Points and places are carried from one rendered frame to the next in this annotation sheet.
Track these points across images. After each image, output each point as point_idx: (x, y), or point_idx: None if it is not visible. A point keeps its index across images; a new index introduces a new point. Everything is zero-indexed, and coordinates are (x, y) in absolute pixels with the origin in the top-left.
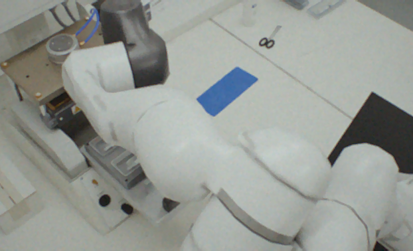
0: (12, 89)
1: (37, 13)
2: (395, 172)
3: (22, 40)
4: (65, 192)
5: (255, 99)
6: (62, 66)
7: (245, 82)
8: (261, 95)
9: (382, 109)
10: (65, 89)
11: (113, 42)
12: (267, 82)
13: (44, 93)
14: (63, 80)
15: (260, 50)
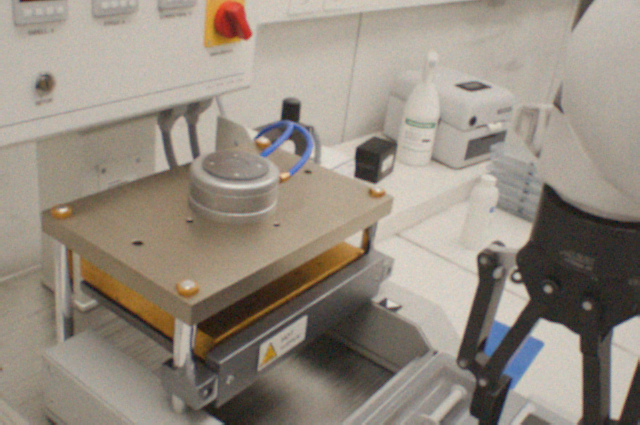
0: (20, 321)
1: (154, 105)
2: None
3: (91, 178)
4: None
5: (561, 384)
6: (605, 8)
7: (521, 348)
8: (568, 374)
9: None
10: (633, 101)
11: None
12: (565, 348)
13: (207, 287)
14: (632, 55)
15: (518, 290)
